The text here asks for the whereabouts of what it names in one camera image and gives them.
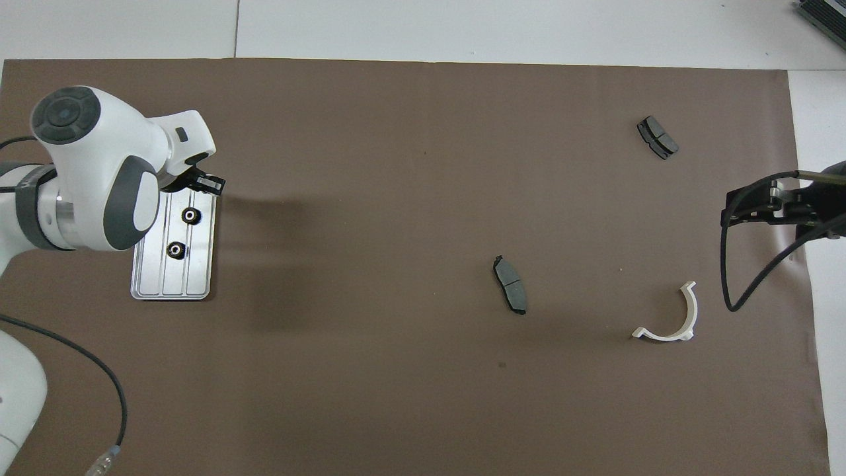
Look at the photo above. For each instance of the single dark grey brake pad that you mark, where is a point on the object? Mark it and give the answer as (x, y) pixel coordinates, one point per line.
(510, 284)

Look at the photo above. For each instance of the silver ribbed metal tray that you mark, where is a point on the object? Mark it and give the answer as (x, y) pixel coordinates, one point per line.
(198, 264)

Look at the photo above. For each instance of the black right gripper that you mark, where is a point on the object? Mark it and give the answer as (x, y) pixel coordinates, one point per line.
(823, 205)

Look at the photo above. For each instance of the grey finned metal device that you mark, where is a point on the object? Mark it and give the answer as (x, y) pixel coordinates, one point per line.
(826, 16)

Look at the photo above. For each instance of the stacked dark grey brake pads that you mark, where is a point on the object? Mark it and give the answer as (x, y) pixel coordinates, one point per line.
(657, 137)

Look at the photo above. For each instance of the black bearing gear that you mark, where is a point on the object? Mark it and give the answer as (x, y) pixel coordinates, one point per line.
(176, 249)
(191, 215)

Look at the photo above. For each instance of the white curved plastic clamp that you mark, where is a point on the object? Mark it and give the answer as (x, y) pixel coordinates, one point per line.
(691, 311)

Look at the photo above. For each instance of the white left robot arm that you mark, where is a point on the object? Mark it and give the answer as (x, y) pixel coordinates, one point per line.
(86, 172)

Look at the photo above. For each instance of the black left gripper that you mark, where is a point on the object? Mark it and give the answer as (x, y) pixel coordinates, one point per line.
(182, 181)

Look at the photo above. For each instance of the brown paper table mat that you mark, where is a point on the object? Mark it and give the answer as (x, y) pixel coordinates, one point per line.
(396, 165)

